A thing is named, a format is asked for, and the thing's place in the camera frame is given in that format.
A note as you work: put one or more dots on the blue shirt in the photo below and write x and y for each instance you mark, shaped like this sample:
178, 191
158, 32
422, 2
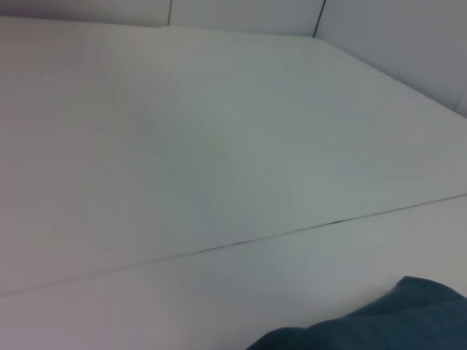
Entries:
383, 321

